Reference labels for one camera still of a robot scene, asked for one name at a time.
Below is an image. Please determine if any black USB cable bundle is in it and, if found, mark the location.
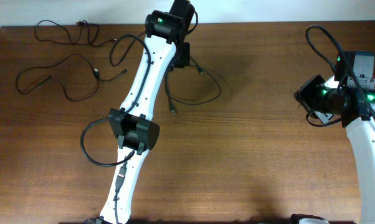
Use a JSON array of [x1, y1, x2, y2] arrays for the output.
[[164, 55, 222, 116]]

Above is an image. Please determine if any thin black separated cable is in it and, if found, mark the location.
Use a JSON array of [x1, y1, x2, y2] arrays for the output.
[[34, 19, 118, 48]]

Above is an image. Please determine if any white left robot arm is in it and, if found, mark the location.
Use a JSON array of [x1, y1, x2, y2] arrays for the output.
[[94, 1, 195, 223]]

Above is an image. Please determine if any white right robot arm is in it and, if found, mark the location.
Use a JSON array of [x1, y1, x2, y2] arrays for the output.
[[294, 51, 375, 223]]

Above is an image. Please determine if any black base at table edge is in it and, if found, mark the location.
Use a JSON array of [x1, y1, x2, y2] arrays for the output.
[[290, 213, 330, 224]]

